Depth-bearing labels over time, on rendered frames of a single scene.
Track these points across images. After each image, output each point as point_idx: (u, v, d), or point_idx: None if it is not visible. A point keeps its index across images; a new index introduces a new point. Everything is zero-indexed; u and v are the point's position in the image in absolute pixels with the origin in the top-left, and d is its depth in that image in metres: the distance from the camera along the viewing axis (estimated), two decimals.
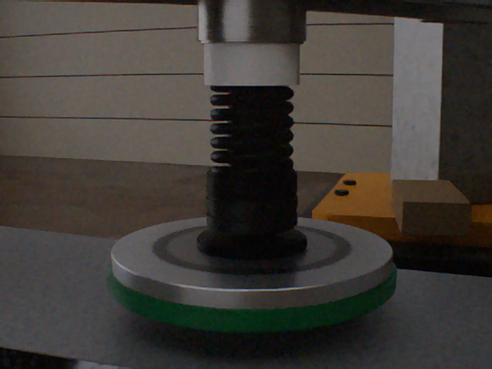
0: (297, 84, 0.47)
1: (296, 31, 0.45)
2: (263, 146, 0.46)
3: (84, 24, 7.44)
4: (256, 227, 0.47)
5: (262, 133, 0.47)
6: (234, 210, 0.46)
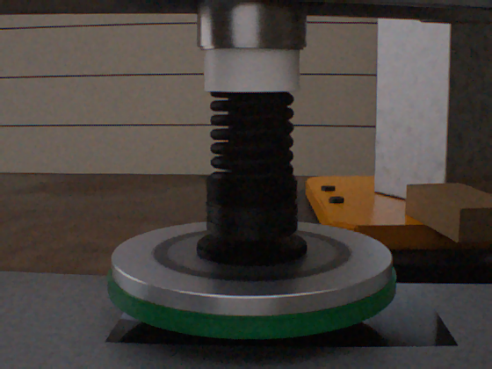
0: (297, 90, 0.47)
1: (296, 37, 0.45)
2: (263, 152, 0.46)
3: None
4: (256, 234, 0.47)
5: (262, 140, 0.47)
6: (234, 216, 0.47)
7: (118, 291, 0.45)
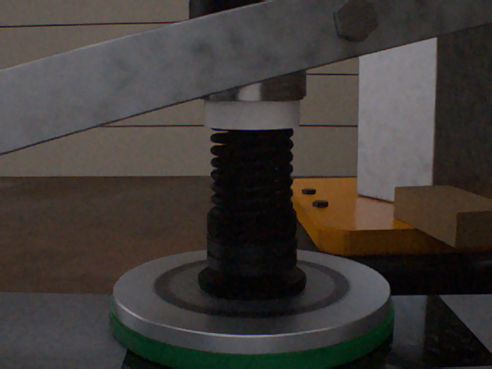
0: (297, 126, 0.47)
1: (296, 89, 0.46)
2: (263, 189, 0.47)
3: None
4: (256, 269, 0.47)
5: None
6: (234, 251, 0.47)
7: (336, 348, 0.42)
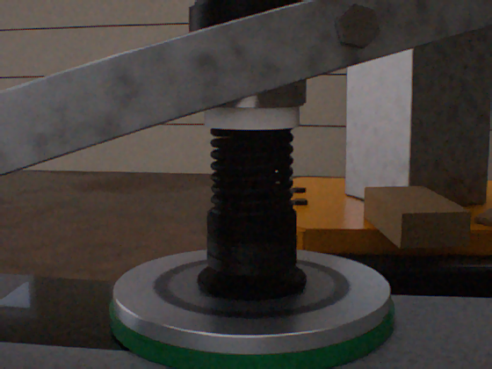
0: (297, 126, 0.47)
1: (296, 95, 0.46)
2: (263, 189, 0.47)
3: None
4: (256, 269, 0.47)
5: None
6: (234, 251, 0.47)
7: None
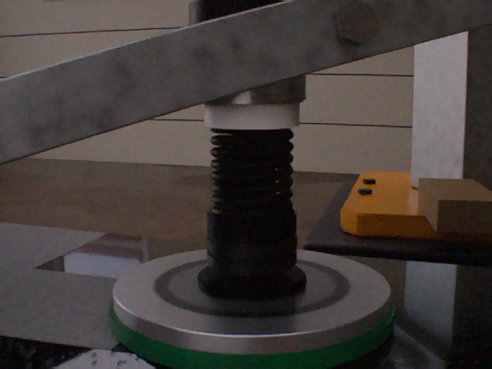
0: (297, 126, 0.47)
1: (296, 91, 0.46)
2: (263, 189, 0.47)
3: (71, 24, 7.39)
4: (256, 269, 0.47)
5: None
6: (234, 251, 0.47)
7: (125, 329, 0.45)
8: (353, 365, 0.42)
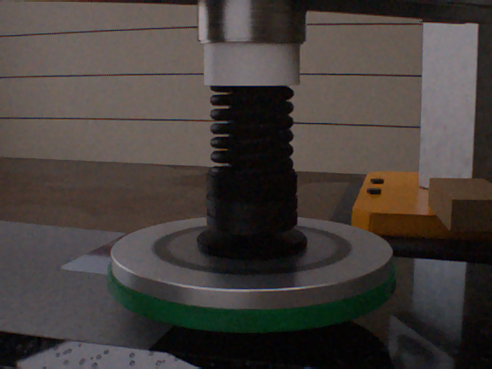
0: (297, 84, 0.47)
1: (296, 31, 0.45)
2: (263, 146, 0.46)
3: (68, 24, 7.37)
4: (256, 227, 0.47)
5: (262, 133, 0.47)
6: (234, 210, 0.46)
7: (394, 268, 0.49)
8: (392, 362, 0.42)
